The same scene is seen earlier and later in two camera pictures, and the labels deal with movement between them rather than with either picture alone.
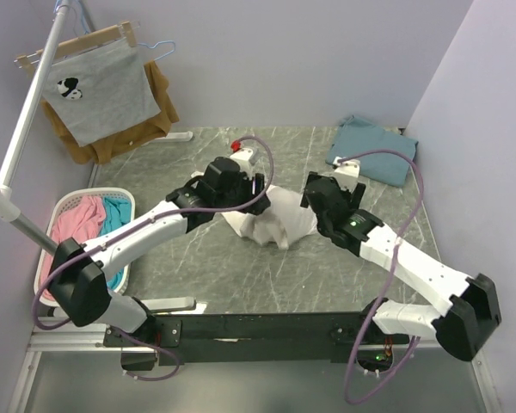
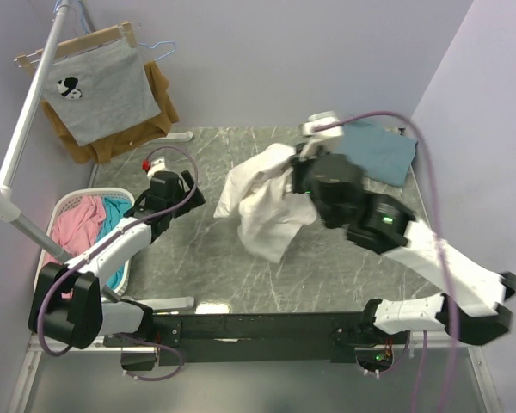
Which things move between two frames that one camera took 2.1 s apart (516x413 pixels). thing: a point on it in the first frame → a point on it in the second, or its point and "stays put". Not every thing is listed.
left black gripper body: (242, 192) → (194, 201)
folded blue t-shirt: (354, 136) stays put
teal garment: (116, 212) stays put
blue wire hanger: (57, 7) stays put
